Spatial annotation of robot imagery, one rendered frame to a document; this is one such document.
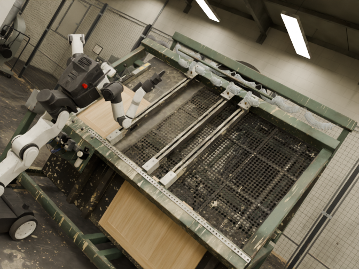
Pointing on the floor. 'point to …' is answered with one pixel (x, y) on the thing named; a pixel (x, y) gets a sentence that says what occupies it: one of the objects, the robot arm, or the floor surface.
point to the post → (20, 131)
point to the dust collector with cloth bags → (8, 48)
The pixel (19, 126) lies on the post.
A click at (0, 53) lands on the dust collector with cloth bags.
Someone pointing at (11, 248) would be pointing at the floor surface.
